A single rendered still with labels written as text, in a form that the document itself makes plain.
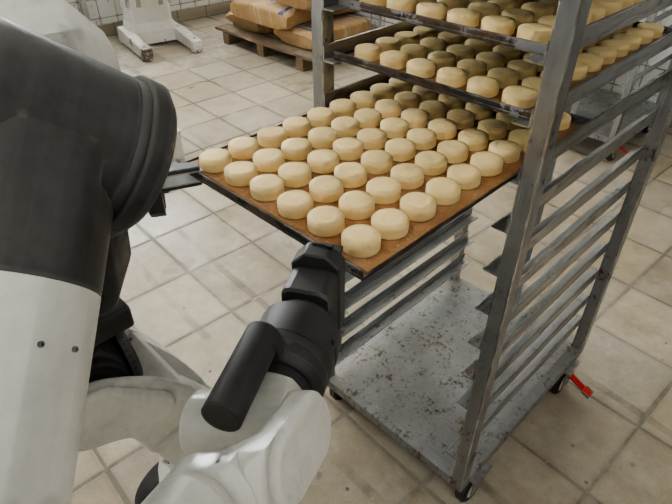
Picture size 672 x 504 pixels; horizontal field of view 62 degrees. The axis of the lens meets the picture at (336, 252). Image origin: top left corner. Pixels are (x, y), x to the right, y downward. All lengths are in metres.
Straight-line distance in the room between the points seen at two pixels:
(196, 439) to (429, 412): 1.09
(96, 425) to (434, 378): 1.11
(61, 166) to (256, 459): 0.24
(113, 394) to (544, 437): 1.34
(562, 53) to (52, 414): 0.70
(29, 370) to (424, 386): 1.39
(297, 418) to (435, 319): 1.36
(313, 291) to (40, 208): 0.34
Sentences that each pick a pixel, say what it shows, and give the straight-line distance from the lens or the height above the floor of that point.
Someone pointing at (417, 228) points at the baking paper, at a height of 0.95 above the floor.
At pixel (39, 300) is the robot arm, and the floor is 1.21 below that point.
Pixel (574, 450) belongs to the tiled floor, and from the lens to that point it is 1.77.
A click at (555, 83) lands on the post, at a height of 1.11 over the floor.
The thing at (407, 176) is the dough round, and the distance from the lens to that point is 0.82.
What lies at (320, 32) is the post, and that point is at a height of 1.09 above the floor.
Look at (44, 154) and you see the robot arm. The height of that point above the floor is 1.25.
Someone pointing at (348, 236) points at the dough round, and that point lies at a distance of 0.69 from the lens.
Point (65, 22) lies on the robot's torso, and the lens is 0.45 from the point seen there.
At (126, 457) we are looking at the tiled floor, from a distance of 1.73.
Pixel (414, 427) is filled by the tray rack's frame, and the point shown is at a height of 0.15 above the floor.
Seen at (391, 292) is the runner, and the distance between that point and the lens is 1.61.
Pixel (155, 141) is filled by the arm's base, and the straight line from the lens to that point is 0.32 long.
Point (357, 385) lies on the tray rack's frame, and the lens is 1.59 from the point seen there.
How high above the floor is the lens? 1.37
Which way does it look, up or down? 37 degrees down
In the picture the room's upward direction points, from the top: straight up
